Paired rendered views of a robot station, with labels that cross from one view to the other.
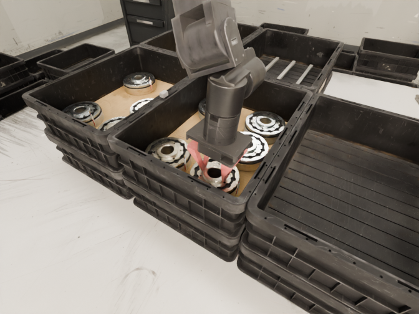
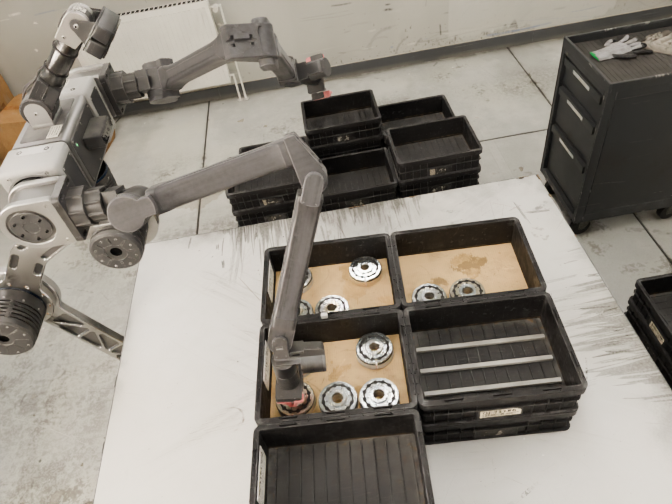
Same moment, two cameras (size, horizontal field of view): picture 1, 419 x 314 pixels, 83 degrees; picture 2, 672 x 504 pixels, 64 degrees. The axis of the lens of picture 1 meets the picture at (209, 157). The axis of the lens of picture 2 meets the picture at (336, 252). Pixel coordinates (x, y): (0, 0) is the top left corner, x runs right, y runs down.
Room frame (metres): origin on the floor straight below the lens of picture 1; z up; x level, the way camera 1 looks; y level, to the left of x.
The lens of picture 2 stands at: (0.14, -0.74, 2.13)
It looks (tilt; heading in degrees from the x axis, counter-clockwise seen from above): 46 degrees down; 63
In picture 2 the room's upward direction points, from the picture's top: 11 degrees counter-clockwise
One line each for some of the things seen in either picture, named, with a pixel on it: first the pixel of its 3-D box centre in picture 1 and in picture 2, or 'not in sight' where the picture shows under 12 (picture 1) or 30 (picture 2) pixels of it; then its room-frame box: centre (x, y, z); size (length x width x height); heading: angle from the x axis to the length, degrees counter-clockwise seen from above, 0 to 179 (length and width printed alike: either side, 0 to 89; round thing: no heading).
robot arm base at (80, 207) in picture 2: not in sight; (88, 205); (0.13, 0.30, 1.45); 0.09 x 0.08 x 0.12; 62
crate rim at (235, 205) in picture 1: (221, 116); (333, 364); (0.44, -0.03, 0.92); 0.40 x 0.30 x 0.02; 148
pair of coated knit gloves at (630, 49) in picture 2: not in sight; (618, 47); (2.34, 0.51, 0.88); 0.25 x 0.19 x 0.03; 152
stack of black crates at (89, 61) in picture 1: (89, 86); (432, 175); (1.60, 0.88, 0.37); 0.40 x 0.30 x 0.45; 152
